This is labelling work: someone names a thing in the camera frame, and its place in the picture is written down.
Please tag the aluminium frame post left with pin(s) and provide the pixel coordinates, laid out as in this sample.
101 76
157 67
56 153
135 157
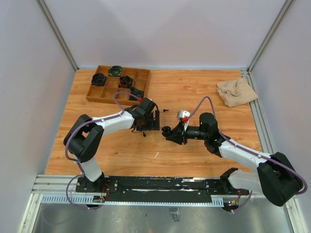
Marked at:
55 30

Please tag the black round charging case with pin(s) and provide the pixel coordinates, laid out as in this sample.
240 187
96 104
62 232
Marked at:
166 131

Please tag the green yellow rolled sock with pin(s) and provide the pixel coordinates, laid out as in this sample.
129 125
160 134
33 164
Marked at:
115 71

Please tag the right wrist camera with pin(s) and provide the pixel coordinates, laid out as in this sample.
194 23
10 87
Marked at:
183 116

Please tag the wooden compartment tray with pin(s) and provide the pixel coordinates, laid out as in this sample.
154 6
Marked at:
111 91

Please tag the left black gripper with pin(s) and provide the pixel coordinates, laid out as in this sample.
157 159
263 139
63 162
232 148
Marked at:
154 125

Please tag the dark green rolled sock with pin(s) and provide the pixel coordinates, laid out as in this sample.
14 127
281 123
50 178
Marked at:
136 94

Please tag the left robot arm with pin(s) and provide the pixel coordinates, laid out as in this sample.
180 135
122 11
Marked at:
82 141

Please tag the aluminium frame post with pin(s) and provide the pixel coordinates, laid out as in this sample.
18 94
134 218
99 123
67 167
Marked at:
55 30
271 32

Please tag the aluminium frame post right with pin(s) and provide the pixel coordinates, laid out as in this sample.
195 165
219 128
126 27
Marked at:
271 32

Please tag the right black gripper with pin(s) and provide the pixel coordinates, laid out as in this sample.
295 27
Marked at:
178 131

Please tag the black orange rolled sock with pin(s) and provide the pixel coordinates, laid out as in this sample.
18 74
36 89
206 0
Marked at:
125 82

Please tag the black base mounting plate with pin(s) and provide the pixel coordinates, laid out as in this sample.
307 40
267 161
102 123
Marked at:
157 190

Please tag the beige cloth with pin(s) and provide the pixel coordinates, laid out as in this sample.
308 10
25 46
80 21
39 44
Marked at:
236 92

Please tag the black rolled sock left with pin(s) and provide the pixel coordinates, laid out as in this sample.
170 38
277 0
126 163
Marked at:
98 79

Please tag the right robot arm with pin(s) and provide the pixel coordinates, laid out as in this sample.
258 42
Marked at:
271 174

